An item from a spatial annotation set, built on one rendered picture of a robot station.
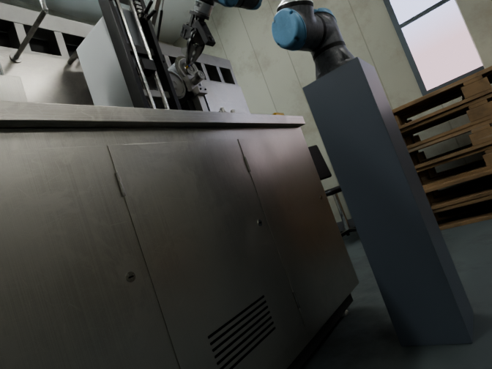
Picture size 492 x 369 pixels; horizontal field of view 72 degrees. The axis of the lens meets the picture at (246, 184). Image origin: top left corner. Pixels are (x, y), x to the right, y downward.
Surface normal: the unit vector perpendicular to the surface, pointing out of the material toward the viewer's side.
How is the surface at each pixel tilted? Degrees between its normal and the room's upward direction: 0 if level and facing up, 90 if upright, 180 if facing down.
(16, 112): 90
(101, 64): 90
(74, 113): 90
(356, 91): 90
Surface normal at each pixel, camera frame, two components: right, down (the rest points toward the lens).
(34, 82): 0.74, -0.32
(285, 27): -0.71, 0.33
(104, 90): -0.58, 0.14
